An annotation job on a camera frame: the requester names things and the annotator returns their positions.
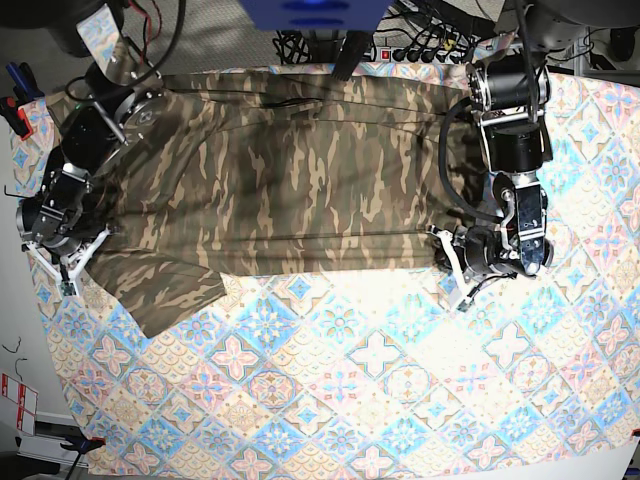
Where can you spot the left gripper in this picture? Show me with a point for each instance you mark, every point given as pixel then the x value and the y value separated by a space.
pixel 471 256

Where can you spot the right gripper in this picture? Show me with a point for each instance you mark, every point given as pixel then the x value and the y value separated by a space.
pixel 64 259

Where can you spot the camouflage T-shirt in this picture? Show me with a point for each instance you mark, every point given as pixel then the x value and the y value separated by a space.
pixel 256 173

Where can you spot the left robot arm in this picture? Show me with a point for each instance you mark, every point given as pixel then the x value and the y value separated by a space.
pixel 508 99

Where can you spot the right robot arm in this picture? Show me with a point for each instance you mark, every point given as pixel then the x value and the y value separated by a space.
pixel 63 223

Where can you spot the black allen key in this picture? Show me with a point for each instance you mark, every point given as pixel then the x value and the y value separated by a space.
pixel 19 196

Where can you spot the white red labelled box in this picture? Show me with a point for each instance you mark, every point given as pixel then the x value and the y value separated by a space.
pixel 18 405

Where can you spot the patterned tile tablecloth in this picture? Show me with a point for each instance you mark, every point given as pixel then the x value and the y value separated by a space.
pixel 366 374

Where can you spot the red black clamp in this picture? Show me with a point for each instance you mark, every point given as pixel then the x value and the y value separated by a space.
pixel 15 117

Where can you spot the black orange clamp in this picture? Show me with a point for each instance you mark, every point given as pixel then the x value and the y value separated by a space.
pixel 81 445

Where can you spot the white power strip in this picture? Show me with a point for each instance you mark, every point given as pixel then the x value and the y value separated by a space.
pixel 413 56

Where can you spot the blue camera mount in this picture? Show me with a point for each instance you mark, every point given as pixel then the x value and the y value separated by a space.
pixel 359 15

